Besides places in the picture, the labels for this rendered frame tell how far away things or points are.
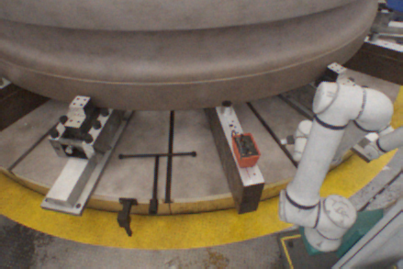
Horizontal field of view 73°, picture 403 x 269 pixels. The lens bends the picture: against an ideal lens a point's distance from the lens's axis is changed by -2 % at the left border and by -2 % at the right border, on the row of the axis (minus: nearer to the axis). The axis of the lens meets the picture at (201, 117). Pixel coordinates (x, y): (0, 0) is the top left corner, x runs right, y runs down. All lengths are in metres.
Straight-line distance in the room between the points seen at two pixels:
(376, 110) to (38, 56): 2.27
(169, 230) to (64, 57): 1.56
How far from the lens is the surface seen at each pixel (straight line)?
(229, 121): 2.10
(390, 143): 1.69
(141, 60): 2.08
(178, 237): 2.35
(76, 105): 2.19
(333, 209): 1.44
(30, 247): 2.65
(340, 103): 1.05
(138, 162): 2.36
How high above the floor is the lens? 2.17
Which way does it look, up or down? 45 degrees down
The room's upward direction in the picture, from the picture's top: straight up
